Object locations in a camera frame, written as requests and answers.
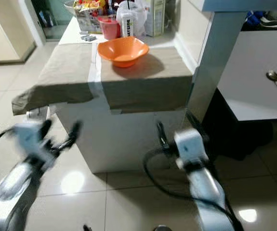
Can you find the glass sliding door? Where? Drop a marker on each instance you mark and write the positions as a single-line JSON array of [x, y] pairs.
[[59, 21]]

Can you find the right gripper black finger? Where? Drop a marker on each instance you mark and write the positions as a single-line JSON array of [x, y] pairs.
[[164, 139], [194, 121]]

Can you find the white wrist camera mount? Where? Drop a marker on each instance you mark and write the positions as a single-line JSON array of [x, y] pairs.
[[30, 137], [191, 147]]

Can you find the white Oatside carton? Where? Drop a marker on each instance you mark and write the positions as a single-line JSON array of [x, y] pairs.
[[127, 26]]

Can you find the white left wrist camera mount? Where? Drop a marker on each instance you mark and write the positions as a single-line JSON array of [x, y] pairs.
[[30, 137]]

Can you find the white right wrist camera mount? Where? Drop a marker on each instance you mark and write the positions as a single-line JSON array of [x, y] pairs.
[[191, 147]]

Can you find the green white cereal box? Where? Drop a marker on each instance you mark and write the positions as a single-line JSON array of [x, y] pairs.
[[156, 17]]

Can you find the colourful snack box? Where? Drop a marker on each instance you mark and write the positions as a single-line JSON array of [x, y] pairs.
[[87, 14]]

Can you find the white side table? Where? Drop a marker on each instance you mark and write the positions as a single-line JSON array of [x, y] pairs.
[[249, 62]]

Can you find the grey metal column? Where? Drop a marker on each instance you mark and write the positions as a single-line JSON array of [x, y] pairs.
[[220, 57]]

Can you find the red plastic cup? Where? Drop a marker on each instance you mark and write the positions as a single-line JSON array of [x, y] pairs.
[[110, 29]]

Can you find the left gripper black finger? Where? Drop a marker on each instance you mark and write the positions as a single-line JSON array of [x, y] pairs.
[[46, 131], [76, 132]]

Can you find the beige tablecloth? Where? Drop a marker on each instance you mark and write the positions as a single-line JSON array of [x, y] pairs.
[[61, 72]]

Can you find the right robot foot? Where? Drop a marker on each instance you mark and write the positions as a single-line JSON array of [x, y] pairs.
[[162, 228]]

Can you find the white kitchen island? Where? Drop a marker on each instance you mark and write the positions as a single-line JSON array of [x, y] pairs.
[[119, 139]]

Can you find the white basket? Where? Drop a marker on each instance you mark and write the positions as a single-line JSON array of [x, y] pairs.
[[70, 7]]

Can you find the orange plastic bowl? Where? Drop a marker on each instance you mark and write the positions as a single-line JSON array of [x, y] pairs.
[[123, 50]]

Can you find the cream kitchen cabinet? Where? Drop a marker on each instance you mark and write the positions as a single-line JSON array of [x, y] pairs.
[[3, 29]]

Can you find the white plastic bag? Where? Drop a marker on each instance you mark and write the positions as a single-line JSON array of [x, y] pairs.
[[139, 14]]

